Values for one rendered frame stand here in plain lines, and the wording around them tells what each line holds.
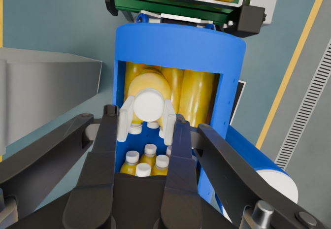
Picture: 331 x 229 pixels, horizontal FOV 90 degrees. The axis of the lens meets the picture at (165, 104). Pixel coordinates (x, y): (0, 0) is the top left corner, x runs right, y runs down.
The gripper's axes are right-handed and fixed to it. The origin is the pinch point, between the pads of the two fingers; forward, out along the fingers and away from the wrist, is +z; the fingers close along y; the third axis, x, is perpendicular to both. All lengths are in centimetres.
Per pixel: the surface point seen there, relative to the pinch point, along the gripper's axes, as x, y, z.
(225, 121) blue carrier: -3.9, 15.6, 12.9
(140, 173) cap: -21.9, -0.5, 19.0
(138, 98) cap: 1.4, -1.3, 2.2
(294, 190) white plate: -32, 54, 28
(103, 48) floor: 11, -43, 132
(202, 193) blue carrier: -19.8, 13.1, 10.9
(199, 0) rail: 24.0, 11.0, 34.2
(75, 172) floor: -112, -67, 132
